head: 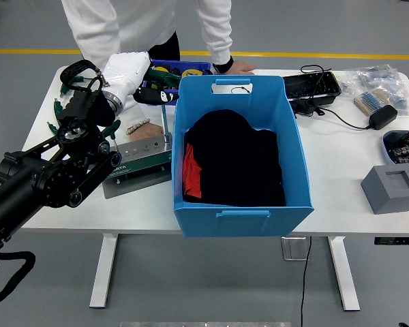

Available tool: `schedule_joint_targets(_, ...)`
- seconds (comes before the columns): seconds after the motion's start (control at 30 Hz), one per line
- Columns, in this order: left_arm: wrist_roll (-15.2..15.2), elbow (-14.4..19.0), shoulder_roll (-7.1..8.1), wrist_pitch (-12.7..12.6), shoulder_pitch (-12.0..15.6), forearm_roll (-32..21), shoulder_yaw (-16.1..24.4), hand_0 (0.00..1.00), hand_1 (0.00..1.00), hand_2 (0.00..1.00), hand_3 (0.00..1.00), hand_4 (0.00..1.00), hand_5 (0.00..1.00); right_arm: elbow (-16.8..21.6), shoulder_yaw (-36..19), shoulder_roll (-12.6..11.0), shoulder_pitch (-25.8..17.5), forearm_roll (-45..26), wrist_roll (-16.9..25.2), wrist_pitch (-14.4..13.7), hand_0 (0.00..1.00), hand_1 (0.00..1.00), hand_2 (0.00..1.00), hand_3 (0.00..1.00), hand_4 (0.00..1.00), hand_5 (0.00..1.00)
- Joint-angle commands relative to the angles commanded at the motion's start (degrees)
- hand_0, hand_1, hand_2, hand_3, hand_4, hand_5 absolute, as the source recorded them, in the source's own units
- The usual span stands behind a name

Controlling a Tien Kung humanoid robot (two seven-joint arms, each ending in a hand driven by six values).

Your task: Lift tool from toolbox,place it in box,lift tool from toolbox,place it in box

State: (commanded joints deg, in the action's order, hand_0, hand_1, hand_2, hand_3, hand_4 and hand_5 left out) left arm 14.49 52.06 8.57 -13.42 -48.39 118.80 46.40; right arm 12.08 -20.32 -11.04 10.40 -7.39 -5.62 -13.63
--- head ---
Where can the person's right hand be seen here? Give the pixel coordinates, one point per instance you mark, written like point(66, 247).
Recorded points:
point(148, 131)

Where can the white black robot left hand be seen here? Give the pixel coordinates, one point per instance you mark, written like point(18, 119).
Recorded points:
point(126, 73)

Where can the person's left hand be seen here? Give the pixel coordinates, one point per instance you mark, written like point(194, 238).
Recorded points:
point(240, 67)

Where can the grey green metal tool holder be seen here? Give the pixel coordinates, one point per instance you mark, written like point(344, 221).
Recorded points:
point(139, 163)

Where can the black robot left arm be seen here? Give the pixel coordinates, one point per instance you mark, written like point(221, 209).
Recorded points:
point(20, 184)

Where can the person's left forearm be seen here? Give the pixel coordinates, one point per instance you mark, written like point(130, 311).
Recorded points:
point(219, 44)

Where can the large blue plastic box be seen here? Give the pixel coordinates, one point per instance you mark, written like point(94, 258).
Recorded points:
point(242, 225)

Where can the black wristwatch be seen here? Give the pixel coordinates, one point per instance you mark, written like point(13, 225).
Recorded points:
point(225, 66)

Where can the yellow tape measure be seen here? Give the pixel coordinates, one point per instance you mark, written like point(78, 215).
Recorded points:
point(192, 73)

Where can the dark brown cylindrical part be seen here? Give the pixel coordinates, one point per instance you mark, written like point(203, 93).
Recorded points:
point(175, 71)

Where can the person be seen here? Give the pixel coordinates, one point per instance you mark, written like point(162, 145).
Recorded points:
point(139, 24)

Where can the small dark blue bin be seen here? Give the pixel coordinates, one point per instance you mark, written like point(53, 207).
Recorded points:
point(177, 64)

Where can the red cloth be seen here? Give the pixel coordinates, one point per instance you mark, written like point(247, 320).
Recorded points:
point(191, 170)

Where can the black plastic tray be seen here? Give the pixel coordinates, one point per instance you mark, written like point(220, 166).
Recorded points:
point(310, 85)

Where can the black plug block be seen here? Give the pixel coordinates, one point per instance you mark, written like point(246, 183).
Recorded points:
point(305, 108)

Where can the white table leg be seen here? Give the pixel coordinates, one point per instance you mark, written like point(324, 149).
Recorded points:
point(104, 272)
point(344, 272)

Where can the black table control panel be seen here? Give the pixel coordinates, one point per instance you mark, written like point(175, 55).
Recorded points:
point(395, 240)

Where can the black cloth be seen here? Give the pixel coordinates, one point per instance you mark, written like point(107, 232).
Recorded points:
point(238, 163)

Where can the grey foam block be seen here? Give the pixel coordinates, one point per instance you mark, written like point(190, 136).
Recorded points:
point(388, 195)

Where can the taped resistor strip bundle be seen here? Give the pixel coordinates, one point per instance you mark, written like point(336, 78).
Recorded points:
point(369, 100)

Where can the metal floor plate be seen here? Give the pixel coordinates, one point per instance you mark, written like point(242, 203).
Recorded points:
point(293, 248)

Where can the clear plastic parts bags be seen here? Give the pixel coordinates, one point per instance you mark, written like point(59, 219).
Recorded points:
point(381, 76)

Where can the black power adapter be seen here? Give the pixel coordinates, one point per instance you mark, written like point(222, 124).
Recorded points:
point(382, 117)

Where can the grey blue bowl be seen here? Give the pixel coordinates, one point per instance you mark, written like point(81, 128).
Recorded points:
point(386, 150)

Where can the pile of electronic parts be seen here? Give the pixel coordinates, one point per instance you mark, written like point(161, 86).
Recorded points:
point(405, 150)

